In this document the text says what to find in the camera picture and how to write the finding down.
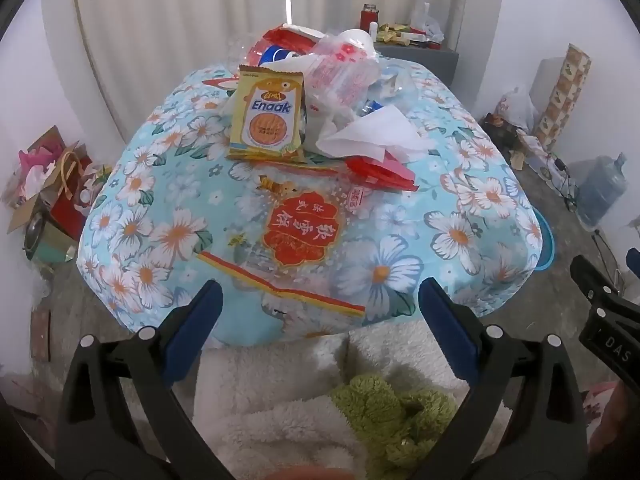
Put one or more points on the clear plastic bag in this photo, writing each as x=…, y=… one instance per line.
x=427, y=25

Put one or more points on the dark brown bag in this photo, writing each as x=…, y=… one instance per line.
x=502, y=135

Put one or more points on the small white bottle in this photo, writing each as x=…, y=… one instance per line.
x=373, y=31

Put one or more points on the red plastic wrapper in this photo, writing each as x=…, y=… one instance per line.
x=380, y=172

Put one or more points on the yellow snack packets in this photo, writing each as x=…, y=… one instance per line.
x=395, y=34

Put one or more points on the white curtain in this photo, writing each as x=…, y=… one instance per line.
x=175, y=20

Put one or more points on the small brown paper box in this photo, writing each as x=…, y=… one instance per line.
x=517, y=161

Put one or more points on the cardboard boxes and gift bags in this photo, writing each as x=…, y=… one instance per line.
x=30, y=200

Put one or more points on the clear bottle with blue cap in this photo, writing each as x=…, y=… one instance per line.
x=387, y=87

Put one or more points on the red gift bag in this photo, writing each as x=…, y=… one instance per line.
x=67, y=205

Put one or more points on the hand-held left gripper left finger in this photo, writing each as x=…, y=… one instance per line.
x=192, y=330

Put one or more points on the white plastic bag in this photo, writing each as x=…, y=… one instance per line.
x=517, y=105

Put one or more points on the red and white snack bag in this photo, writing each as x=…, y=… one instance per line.
x=285, y=37

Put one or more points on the blue and white wrapper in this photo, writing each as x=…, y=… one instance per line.
x=277, y=53

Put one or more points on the blue floral tablecloth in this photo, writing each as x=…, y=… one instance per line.
x=400, y=260

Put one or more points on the blue plastic basket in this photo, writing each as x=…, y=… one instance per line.
x=547, y=245

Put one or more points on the white fleece blanket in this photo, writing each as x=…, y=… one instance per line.
x=260, y=410

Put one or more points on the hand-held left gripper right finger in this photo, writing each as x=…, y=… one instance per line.
x=445, y=325

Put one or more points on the patterned wrapping paper roll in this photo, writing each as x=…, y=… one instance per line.
x=562, y=95

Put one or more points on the yellow biscuit packet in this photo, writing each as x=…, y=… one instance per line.
x=265, y=120

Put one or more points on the large water jug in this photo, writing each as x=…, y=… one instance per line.
x=600, y=190

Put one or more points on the white paper cup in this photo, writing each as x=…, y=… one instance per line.
x=357, y=37

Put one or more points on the white tissue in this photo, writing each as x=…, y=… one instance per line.
x=375, y=130

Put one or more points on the grey cabinet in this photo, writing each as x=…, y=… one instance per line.
x=425, y=62

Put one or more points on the printed paper sheet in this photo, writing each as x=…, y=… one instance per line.
x=537, y=155

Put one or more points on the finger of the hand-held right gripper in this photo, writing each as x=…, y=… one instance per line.
x=634, y=262
x=590, y=277

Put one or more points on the clear snack bag red label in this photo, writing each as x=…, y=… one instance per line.
x=300, y=230

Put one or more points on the green plush toy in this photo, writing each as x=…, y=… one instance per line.
x=375, y=410

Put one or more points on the clear bag red flower print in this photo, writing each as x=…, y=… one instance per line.
x=340, y=75

